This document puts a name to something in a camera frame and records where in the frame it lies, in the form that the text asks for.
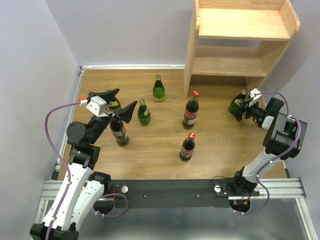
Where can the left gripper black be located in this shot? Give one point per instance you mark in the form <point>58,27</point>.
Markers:
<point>125,114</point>

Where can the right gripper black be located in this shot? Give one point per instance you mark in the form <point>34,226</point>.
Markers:
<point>247,109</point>

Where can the green bottle red-blue label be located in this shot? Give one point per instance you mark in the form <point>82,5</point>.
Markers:
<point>238,101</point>

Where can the green bottle red-white label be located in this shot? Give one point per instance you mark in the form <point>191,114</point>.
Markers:
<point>143,114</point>

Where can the green bottle yellow label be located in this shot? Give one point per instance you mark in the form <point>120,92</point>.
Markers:
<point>158,90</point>

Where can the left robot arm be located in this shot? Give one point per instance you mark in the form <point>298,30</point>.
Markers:
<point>82,186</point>

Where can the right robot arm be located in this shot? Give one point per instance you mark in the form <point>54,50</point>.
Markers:
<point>284,139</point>

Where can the wooden two-tier shelf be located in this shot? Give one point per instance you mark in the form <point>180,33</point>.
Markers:
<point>274,23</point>

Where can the cola bottle left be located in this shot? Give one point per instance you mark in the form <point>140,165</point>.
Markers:
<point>119,131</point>

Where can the cola bottle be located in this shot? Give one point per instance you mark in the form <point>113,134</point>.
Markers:
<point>191,111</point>
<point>187,148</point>
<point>119,131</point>

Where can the cola bottle centre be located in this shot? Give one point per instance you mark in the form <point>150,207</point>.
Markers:
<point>191,111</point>

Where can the cola bottle front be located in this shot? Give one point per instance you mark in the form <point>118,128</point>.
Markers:
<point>187,148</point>

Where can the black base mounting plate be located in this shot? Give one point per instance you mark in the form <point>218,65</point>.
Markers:
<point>183,193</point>

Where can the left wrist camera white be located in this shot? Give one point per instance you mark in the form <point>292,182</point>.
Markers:
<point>97,106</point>

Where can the aluminium frame rail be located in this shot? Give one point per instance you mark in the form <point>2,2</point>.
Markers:
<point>104,206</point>

